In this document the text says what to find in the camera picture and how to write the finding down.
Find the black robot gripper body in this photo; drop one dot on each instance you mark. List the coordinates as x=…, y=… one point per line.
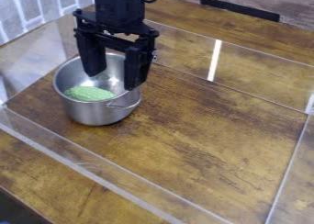
x=115, y=26

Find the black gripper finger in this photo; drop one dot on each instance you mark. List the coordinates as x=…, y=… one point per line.
x=137, y=66
x=93, y=54

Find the green bumpy toy vegetable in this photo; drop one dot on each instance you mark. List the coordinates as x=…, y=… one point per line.
x=89, y=93

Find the silver metal pot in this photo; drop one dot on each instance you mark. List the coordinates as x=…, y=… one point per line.
x=97, y=101

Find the clear acrylic tray barrier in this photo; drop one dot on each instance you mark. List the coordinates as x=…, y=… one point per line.
x=214, y=151

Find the black wall slot strip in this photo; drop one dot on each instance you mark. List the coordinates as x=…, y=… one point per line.
x=245, y=10

